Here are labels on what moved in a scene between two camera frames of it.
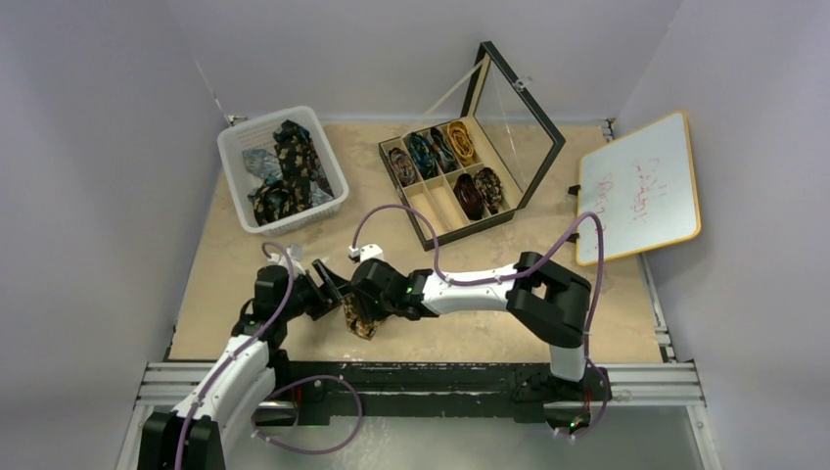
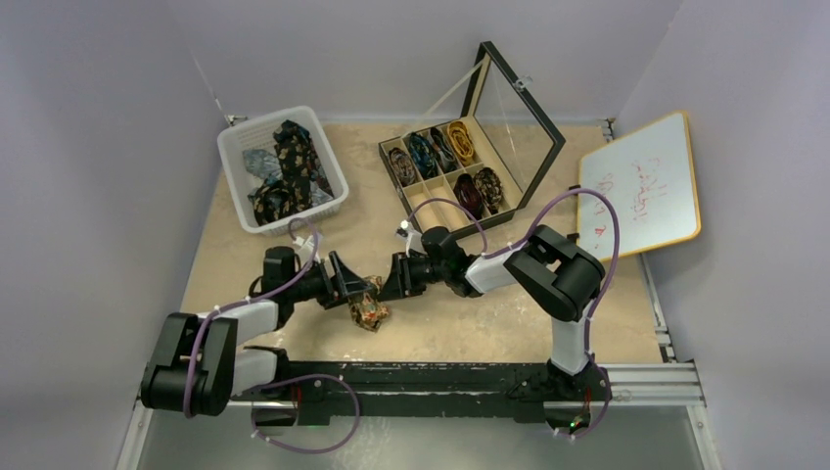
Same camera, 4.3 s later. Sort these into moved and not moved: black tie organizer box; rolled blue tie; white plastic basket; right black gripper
Moved: right black gripper
Not moved: rolled blue tie; black tie organizer box; white plastic basket
